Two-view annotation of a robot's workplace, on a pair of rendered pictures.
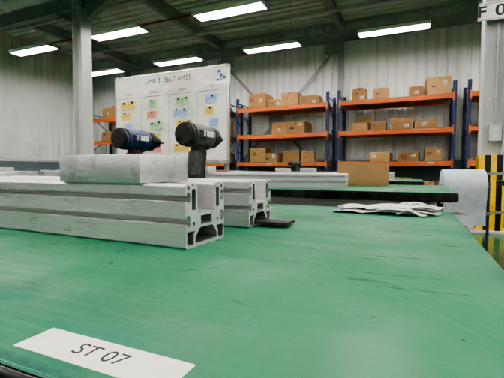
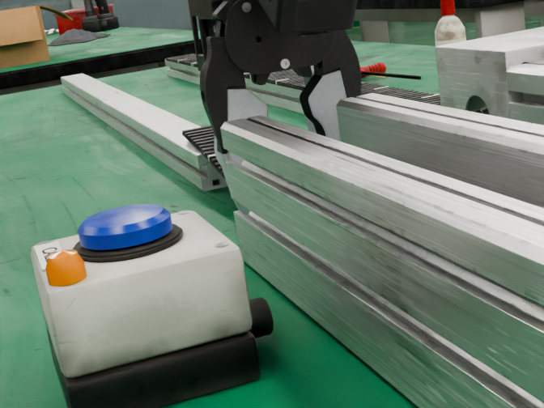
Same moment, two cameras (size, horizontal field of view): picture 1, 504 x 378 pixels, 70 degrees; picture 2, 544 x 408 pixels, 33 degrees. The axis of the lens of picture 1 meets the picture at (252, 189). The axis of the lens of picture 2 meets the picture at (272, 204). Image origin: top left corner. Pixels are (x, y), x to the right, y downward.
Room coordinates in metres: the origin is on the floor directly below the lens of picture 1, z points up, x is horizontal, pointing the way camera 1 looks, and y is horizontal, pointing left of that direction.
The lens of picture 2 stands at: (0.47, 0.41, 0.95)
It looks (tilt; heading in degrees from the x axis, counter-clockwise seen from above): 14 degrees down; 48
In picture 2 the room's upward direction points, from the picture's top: 8 degrees counter-clockwise
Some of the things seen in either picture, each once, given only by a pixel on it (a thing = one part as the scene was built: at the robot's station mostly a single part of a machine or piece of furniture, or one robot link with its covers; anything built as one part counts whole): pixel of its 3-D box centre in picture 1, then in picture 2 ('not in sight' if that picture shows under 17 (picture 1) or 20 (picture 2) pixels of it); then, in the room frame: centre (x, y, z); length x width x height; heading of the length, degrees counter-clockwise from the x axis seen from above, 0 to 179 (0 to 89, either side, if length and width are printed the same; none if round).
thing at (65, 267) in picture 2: not in sight; (64, 265); (0.64, 0.72, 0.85); 0.01 x 0.01 x 0.01
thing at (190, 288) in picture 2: not in sight; (159, 301); (0.69, 0.73, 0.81); 0.10 x 0.08 x 0.06; 155
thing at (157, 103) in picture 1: (170, 161); not in sight; (4.01, 0.90, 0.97); 1.50 x 0.50 x 1.95; 66
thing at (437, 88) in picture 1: (393, 143); not in sight; (9.57, -3.72, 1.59); 2.83 x 0.98 x 3.17; 66
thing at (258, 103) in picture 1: (285, 146); not in sight; (10.80, -0.98, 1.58); 2.83 x 0.98 x 3.15; 66
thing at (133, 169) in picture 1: (125, 177); not in sight; (0.57, 0.20, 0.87); 0.16 x 0.11 x 0.07; 65
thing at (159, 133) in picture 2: not in sight; (120, 110); (1.13, 1.41, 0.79); 0.96 x 0.04 x 0.03; 65
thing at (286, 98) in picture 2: not in sight; (258, 84); (1.31, 1.32, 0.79); 0.96 x 0.04 x 0.03; 65
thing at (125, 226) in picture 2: not in sight; (126, 235); (0.68, 0.74, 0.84); 0.04 x 0.04 x 0.02
